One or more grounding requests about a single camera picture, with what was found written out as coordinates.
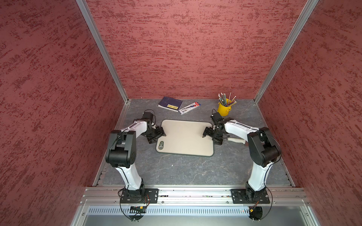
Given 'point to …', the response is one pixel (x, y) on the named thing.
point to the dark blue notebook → (170, 103)
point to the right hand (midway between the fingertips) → (206, 141)
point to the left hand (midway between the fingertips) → (162, 139)
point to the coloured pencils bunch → (222, 98)
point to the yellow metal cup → (223, 110)
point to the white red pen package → (189, 107)
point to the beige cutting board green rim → (184, 137)
